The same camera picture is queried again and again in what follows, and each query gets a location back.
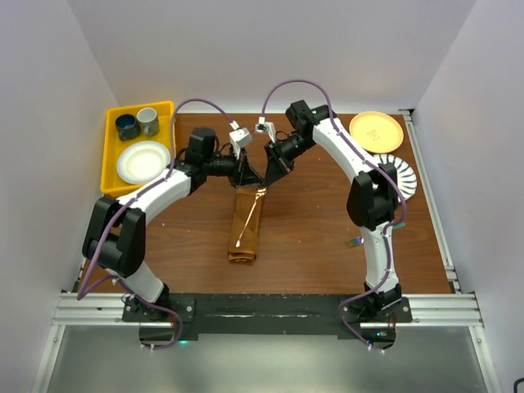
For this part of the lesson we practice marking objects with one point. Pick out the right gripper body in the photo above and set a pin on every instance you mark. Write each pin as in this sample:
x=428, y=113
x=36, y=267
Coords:
x=277, y=151

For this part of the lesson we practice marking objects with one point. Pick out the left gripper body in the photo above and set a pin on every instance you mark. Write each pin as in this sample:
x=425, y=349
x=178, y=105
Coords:
x=239, y=157

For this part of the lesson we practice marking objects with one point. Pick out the rose gold spoon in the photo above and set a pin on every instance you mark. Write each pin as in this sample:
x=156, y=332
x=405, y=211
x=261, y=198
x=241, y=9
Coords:
x=259, y=193

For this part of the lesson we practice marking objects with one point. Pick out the brown cloth napkin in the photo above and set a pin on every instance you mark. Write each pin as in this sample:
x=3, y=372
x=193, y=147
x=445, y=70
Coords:
x=247, y=252

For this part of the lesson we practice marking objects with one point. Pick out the iridescent fork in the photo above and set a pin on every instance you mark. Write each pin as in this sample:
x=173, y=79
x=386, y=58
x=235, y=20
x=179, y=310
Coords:
x=357, y=241

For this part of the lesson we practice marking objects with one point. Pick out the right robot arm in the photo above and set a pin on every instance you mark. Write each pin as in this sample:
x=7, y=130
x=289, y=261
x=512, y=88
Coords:
x=373, y=199

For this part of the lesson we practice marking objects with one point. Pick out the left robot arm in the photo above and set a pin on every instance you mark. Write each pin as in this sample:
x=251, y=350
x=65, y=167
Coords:
x=116, y=235

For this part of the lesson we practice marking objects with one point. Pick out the grey mug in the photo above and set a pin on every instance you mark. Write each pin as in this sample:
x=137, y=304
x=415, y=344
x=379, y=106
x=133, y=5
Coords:
x=147, y=117

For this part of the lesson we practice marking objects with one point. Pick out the white bowl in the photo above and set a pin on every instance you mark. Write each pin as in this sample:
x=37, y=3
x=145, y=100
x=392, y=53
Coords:
x=142, y=162

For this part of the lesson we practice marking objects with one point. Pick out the yellow plate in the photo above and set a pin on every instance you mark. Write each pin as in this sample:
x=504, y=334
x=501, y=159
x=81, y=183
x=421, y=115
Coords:
x=376, y=132

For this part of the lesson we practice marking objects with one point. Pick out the yellow plastic tray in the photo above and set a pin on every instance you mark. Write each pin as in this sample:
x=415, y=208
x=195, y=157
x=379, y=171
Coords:
x=111, y=184

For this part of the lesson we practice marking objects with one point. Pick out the dark blue mug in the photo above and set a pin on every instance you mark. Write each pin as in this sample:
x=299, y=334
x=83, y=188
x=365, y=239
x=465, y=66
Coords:
x=127, y=127

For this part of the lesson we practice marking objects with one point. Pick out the black striped white plate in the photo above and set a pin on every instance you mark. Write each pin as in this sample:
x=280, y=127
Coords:
x=407, y=180

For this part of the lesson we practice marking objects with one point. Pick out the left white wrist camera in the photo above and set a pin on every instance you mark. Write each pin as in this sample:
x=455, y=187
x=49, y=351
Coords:
x=239, y=139

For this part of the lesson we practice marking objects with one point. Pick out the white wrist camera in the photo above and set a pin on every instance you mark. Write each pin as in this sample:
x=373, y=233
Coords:
x=265, y=127
x=239, y=139

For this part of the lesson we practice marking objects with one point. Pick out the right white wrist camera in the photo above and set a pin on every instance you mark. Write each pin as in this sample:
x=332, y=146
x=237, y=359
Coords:
x=265, y=127

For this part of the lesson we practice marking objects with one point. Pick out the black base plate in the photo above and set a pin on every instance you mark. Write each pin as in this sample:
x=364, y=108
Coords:
x=267, y=314

